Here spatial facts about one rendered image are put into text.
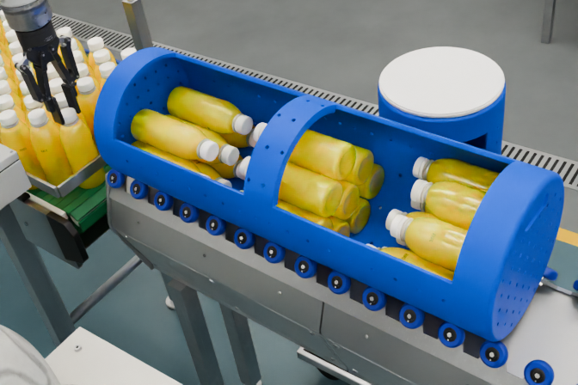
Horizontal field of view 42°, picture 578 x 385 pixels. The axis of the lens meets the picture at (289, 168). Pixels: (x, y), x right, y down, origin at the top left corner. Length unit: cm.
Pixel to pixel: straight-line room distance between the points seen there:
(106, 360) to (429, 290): 52
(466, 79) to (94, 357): 99
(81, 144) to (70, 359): 61
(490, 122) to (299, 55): 228
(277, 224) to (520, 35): 279
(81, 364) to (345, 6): 328
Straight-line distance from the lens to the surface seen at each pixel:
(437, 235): 121
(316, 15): 422
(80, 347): 129
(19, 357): 99
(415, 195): 130
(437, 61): 181
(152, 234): 170
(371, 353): 143
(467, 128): 167
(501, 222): 113
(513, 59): 377
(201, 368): 215
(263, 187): 130
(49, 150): 179
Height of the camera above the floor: 200
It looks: 39 degrees down
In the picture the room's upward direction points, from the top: 9 degrees counter-clockwise
